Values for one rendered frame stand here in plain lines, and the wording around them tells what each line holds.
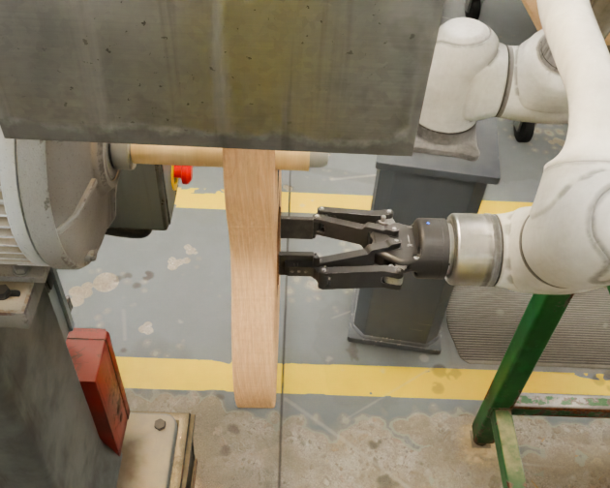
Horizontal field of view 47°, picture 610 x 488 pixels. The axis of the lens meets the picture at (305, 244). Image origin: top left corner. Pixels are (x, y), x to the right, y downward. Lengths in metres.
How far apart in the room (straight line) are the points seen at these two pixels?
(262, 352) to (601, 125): 0.42
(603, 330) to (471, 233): 1.53
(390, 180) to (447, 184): 0.13
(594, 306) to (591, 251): 1.70
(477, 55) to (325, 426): 1.03
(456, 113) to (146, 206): 0.76
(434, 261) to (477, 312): 1.41
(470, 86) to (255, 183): 0.96
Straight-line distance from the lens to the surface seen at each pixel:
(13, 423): 1.06
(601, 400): 1.93
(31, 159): 0.64
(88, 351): 1.37
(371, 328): 2.06
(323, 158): 0.72
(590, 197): 0.70
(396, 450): 1.95
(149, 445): 1.61
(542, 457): 2.05
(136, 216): 1.10
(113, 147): 0.73
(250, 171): 0.62
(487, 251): 0.85
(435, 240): 0.84
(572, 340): 2.28
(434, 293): 1.92
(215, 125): 0.51
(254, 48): 0.47
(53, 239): 0.68
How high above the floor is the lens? 1.72
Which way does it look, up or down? 48 degrees down
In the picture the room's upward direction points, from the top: 4 degrees clockwise
